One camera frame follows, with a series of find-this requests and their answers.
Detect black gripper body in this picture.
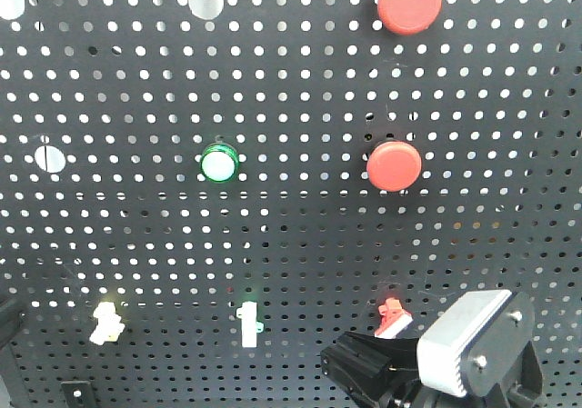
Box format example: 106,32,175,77
336,338,437,407

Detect lower red mushroom button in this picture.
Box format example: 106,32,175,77
366,141,422,192

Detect red mushroom button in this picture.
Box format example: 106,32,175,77
377,0,442,35
366,141,422,192

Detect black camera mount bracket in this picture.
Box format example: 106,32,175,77
461,293,547,407

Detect green round push button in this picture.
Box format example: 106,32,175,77
200,143,239,183

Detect red white selector switch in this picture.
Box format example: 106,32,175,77
374,298,413,340

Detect upper red mushroom button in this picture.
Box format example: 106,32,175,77
377,0,442,35

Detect black perforated pegboard panel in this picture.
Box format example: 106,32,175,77
1,0,581,407

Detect green white selector switch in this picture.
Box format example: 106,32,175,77
236,301,264,348

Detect black left pegboard bracket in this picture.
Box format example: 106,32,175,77
61,380,98,408

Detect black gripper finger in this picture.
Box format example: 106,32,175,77
320,332,392,386

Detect yellow rotary selector switch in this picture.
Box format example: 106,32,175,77
89,302,125,345

